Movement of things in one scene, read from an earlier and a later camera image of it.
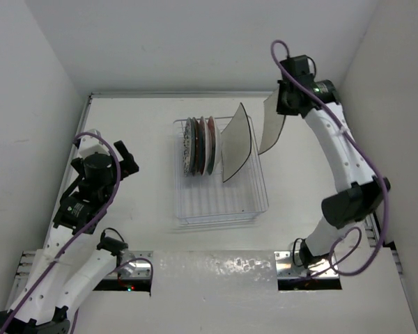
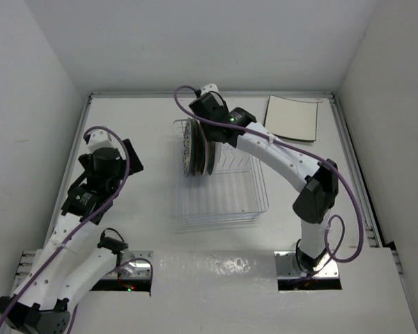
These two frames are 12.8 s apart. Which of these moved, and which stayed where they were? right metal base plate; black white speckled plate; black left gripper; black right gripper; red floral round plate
Moved: black right gripper
Stayed: right metal base plate; red floral round plate; black white speckled plate; black left gripper
